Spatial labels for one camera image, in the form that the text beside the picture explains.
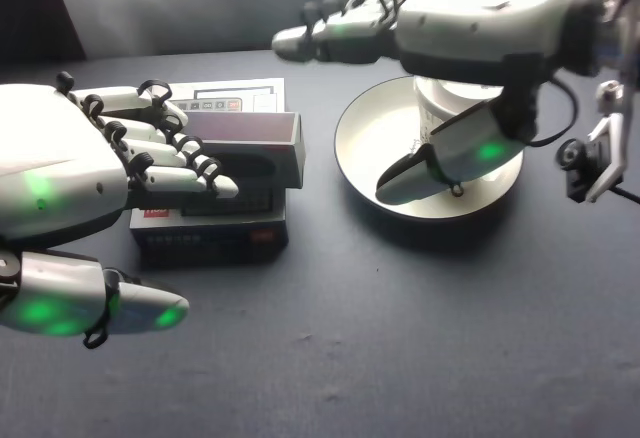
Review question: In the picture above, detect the white plate with leaf print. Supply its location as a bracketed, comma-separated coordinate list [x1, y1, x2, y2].
[333, 77, 525, 222]

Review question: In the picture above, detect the grey table cloth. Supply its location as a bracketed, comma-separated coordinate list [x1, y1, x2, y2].
[0, 47, 640, 438]

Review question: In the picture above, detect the white lidded paper cup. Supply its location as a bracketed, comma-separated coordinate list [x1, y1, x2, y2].
[412, 76, 506, 159]

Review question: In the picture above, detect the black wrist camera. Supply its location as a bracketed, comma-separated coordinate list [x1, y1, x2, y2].
[556, 137, 629, 204]

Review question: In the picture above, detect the dark brown small box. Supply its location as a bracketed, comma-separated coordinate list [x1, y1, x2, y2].
[182, 111, 306, 190]

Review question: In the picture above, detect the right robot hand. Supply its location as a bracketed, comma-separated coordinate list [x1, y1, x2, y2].
[271, 0, 576, 207]

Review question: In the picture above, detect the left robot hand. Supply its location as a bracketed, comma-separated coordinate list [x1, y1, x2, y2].
[0, 71, 240, 350]

